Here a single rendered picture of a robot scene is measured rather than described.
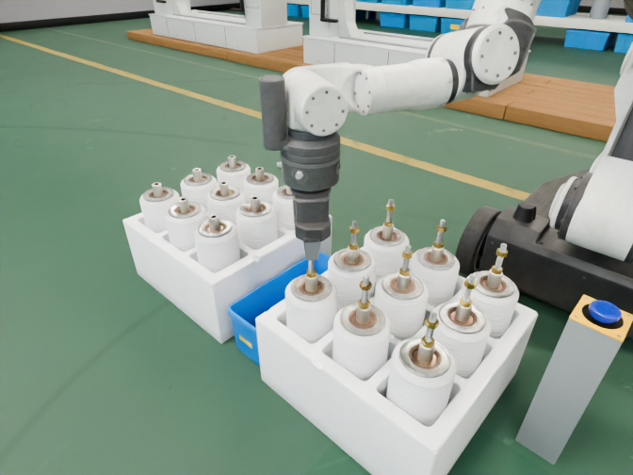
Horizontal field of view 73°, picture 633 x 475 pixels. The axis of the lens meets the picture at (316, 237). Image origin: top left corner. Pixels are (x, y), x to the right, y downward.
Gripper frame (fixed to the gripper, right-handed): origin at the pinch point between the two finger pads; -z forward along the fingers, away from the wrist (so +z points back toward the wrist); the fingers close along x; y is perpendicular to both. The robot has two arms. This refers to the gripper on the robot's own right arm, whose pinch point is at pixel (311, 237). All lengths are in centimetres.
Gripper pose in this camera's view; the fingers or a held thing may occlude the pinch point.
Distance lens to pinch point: 72.2
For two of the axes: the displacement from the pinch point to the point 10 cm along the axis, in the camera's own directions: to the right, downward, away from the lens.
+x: -0.9, -5.5, 8.3
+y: -10.0, 0.5, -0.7
